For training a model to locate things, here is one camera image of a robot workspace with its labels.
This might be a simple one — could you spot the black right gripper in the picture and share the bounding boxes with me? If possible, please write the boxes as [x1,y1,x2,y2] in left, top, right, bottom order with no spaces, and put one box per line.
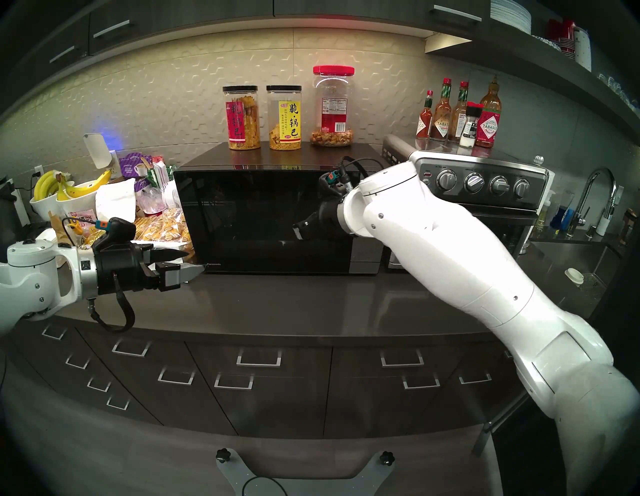
[292,198,346,242]

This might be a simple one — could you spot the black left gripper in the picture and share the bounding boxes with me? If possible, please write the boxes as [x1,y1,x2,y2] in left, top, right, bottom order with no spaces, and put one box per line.
[94,242,206,297]

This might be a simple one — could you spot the black Panasonic microwave body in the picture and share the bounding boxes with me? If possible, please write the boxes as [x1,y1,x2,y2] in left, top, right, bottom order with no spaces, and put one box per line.
[173,141,398,276]

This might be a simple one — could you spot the white paper napkin on basket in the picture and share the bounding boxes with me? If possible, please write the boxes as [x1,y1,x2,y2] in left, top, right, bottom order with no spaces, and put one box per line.
[136,240,193,252]

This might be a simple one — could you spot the clear bag of madeleines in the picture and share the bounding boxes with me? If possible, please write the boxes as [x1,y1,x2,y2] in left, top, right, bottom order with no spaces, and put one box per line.
[135,207,193,245]

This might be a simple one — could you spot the red cup with plastic wrap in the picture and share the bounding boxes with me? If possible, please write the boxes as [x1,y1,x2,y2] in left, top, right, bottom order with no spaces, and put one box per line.
[139,186,167,217]

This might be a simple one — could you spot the large white paper napkin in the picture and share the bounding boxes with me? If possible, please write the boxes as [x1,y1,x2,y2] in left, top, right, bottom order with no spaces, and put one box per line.
[95,178,137,226]

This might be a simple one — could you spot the colourful sachet packets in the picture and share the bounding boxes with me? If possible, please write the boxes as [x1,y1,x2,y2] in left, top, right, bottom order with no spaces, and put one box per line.
[151,156,174,191]

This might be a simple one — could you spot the snack jar with yellow label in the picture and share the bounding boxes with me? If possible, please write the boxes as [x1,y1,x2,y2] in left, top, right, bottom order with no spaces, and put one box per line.
[266,85,303,151]

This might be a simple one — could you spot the purple snack bag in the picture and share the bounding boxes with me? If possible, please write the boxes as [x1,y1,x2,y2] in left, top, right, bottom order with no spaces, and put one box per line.
[119,153,152,180]

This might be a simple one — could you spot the yellow banana bunch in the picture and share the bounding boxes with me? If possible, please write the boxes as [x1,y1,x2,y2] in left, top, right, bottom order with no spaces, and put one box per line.
[56,169,112,202]

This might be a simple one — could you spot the snack jar with red label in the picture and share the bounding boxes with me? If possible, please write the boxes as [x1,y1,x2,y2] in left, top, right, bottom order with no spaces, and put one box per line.
[222,85,262,151]

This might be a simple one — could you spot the clear jar with red lid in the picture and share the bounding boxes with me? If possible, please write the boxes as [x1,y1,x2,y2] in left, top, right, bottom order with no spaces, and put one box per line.
[310,65,355,148]

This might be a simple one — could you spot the brown paper snack bag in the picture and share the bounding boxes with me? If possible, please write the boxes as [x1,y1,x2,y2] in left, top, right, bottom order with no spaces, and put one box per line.
[48,211,74,246]

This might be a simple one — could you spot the greenish banana bunch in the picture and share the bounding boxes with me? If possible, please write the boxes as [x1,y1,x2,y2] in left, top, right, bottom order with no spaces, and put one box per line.
[32,170,63,202]

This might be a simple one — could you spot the small red Tabasco bottle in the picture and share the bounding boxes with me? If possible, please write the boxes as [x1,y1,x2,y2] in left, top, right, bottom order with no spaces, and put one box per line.
[416,90,434,140]

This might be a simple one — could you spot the dark wood drawer cabinet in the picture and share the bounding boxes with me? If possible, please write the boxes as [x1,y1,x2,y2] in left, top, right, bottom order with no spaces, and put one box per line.
[10,310,531,441]

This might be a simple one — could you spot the black coffee machine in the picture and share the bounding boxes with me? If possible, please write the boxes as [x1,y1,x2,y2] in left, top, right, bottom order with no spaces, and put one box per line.
[0,177,28,246]

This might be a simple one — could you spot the orange-brown Tabasco bottle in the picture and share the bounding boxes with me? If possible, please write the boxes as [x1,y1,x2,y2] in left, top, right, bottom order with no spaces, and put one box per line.
[430,78,453,142]

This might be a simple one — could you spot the green Tabasco bottle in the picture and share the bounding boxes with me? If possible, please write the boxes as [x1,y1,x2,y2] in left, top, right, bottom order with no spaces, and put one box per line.
[448,81,470,143]

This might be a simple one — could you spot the white shaker with red cap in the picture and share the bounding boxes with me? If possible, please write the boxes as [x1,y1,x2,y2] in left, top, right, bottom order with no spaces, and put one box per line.
[459,101,484,149]

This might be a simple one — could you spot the stainless steel toaster oven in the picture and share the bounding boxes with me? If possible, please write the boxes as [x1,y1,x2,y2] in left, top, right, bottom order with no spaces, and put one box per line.
[382,134,556,272]

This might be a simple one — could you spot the large Tabasco bottle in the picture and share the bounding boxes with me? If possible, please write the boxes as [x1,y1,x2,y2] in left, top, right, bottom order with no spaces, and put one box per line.
[475,76,502,149]

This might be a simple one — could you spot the stack of white plates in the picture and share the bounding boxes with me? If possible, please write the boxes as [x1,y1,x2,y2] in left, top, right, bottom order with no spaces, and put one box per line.
[490,0,532,35]

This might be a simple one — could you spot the chrome kitchen faucet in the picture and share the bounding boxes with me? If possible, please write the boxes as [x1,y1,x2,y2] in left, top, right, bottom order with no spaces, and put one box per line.
[570,167,619,240]

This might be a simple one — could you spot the black dishwasher front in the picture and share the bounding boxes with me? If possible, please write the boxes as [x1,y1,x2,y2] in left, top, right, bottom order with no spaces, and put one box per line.
[470,390,576,496]

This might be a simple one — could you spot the stack of red cups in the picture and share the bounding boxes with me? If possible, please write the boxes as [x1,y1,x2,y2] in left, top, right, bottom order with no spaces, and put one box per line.
[546,18,577,56]

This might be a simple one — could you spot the stack of white cups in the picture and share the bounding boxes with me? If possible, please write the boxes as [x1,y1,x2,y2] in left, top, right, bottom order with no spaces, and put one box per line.
[574,26,592,72]

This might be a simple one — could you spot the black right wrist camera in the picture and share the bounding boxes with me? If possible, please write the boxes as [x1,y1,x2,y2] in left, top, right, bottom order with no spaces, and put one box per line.
[319,170,357,201]

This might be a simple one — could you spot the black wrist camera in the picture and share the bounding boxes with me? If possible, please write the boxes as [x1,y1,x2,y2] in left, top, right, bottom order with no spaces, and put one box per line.
[319,170,357,201]
[93,217,137,250]

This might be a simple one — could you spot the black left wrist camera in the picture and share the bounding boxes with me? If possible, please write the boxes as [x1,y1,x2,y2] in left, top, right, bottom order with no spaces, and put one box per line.
[93,217,137,250]

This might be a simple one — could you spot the black left wrist cable loop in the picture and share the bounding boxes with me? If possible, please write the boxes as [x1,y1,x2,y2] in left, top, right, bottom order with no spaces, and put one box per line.
[89,272,137,334]

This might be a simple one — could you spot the white wall plug-in device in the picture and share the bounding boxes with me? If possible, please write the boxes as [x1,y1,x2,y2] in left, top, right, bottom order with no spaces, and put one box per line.
[82,133,113,170]

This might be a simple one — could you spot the black cable on base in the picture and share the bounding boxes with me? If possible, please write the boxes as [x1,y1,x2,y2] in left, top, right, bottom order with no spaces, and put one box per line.
[241,475,290,496]

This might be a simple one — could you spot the dark wood wall cabinet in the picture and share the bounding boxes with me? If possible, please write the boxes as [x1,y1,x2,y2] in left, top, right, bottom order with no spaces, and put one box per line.
[0,0,491,116]

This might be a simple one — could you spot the dark wooden wall shelf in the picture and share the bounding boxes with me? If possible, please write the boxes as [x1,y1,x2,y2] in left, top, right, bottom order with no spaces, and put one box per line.
[425,0,640,146]

